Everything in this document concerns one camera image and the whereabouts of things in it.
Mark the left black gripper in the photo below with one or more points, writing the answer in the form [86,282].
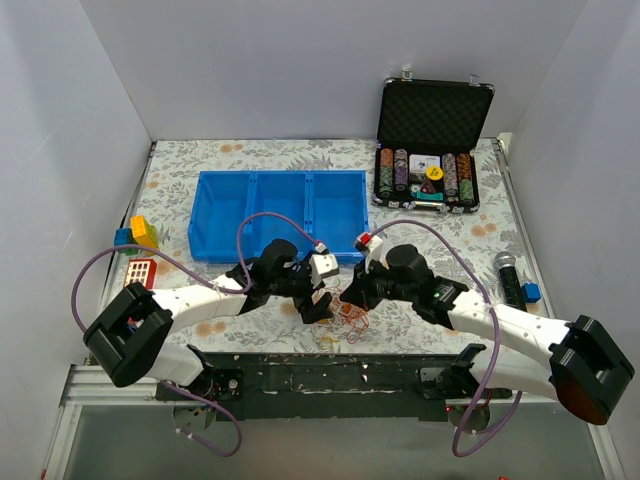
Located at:
[307,288]

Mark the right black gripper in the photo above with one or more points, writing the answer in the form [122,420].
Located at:
[368,284]

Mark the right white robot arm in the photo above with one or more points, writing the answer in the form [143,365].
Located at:
[576,363]

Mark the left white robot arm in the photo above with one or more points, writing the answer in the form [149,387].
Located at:
[129,337]

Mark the black base beam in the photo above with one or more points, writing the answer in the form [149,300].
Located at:
[320,386]

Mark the blue three-compartment bin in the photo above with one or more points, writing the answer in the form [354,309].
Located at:
[329,206]

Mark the floral table mat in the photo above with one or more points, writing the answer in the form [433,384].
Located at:
[459,247]

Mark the black microphone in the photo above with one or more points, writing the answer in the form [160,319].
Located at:
[505,264]

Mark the black poker chip case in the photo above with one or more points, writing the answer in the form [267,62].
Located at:
[426,135]

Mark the small blue block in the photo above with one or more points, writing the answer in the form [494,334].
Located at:
[531,293]

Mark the red white toy brick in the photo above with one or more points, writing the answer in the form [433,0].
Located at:
[141,270]

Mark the stacked colourful toy bricks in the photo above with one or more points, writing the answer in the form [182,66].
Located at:
[139,232]

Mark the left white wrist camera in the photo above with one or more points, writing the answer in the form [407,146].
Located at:
[322,266]

